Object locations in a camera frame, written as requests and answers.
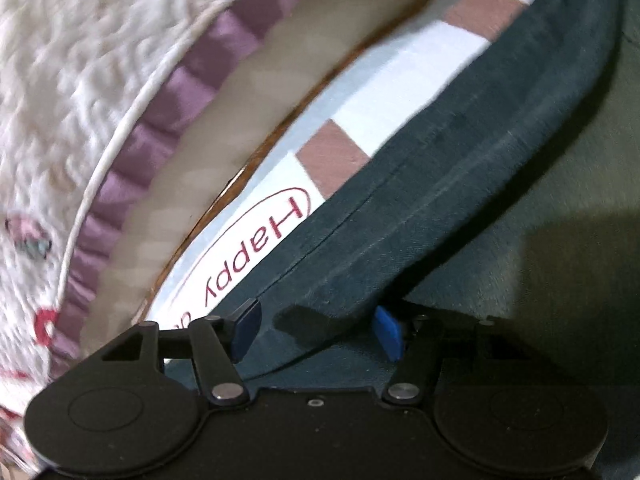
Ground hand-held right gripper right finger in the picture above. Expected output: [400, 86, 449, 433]
[375, 306, 544, 405]

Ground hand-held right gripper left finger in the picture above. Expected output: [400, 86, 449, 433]
[99, 299, 264, 405]

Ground dark blue denim jeans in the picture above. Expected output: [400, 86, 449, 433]
[162, 0, 640, 480]

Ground white sheet with pink squares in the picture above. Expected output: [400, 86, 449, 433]
[150, 0, 583, 361]

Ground white quilt with red bears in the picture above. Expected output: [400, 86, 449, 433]
[0, 0, 313, 466]

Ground wooden bed frame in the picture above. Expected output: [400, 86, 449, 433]
[80, 0, 536, 346]

